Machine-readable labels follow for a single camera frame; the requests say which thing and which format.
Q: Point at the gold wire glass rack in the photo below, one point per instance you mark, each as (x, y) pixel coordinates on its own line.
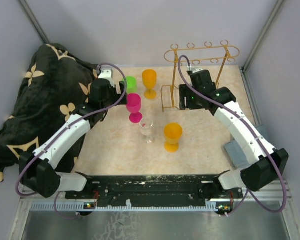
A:
(219, 54)

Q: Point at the pink plastic wine glass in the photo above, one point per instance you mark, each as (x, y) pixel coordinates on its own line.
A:
(134, 104)

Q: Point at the clear wine glass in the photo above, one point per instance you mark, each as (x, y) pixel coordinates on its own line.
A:
(147, 129)

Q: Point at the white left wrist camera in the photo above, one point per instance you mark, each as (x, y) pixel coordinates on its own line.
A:
(105, 72)

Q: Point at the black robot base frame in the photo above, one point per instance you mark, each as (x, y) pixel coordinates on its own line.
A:
(157, 193)

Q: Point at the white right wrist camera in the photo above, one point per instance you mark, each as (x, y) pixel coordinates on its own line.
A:
(191, 70)

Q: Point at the black floral blanket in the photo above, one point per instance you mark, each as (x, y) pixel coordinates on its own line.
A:
(55, 83)

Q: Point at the green plastic wine glass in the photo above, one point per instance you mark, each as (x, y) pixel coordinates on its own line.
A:
(132, 87)

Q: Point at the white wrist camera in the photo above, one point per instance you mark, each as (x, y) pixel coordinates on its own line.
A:
(105, 72)
(191, 70)

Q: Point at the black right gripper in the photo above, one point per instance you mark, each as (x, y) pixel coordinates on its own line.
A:
(184, 91)

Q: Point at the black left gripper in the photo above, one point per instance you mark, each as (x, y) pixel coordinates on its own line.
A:
(113, 89)

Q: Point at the grey folded cloth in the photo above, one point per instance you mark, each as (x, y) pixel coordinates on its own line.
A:
(238, 155)

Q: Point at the orange plastic wine glass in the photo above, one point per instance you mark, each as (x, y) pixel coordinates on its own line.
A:
(149, 80)
(172, 133)

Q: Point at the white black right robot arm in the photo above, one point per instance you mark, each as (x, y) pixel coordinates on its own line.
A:
(262, 157)

